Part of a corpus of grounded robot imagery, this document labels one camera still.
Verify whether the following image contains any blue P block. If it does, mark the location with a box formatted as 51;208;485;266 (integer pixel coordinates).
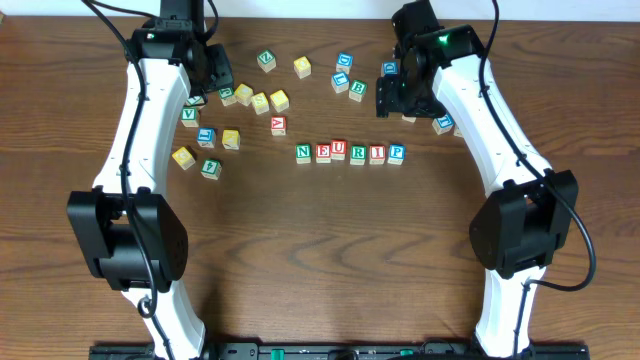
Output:
387;144;406;165

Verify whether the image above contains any red I block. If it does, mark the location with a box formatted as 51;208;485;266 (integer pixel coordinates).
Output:
369;145;386;165

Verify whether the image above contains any green R block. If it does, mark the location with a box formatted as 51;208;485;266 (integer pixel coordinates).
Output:
349;145;367;166

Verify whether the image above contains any red U block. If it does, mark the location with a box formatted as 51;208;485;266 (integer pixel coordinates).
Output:
330;139;347;161

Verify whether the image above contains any red E block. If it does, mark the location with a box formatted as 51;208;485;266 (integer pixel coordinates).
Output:
315;144;331;164

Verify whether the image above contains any green N block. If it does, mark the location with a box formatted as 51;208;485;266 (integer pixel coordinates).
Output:
295;144;312;164

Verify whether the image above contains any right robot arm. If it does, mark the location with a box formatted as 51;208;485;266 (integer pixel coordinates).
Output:
375;1;578;359

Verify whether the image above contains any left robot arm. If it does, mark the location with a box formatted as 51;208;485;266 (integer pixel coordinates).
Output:
67;28;234;359

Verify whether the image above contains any yellow O block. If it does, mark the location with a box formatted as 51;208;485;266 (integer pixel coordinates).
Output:
402;115;417;123

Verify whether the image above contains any green G block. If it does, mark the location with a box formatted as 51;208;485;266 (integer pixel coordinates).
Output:
218;87;237;106

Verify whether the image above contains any blue d block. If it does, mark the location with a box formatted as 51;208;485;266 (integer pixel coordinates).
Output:
381;61;399;77
336;52;354;74

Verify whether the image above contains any green block under left gripper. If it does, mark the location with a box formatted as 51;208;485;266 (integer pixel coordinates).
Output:
186;96;206;109

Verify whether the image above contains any yellow block left of S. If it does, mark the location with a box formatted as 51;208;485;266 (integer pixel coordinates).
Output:
234;83;254;106

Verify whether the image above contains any blue T block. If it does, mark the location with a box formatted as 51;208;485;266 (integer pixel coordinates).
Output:
432;114;455;135

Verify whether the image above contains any green B block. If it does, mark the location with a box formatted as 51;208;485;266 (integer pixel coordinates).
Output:
349;80;368;102

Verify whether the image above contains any green Z block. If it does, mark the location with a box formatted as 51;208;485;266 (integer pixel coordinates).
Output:
257;49;277;73

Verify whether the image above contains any blue L block left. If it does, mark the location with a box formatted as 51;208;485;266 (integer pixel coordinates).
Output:
197;128;216;148

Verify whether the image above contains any yellow block beside blue L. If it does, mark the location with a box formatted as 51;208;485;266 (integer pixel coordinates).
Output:
222;129;240;150

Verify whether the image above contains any yellow block beside S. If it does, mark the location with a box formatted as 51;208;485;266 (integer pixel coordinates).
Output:
269;90;290;112

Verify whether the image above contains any blue L block right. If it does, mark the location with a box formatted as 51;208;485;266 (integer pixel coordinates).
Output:
331;71;350;94

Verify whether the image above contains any blue D block upper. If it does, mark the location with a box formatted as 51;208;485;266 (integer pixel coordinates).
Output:
336;52;354;74

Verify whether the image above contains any red A block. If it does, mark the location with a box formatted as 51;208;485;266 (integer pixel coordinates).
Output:
271;116;287;136

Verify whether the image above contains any yellow block top centre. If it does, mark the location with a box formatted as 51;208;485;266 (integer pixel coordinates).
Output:
293;56;312;79

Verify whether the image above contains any yellow block far left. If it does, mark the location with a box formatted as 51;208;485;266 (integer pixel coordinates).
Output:
172;147;196;170

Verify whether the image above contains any green 4 block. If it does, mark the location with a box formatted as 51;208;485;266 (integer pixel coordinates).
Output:
201;159;222;180

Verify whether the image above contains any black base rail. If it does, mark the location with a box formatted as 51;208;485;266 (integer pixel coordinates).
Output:
88;341;591;360

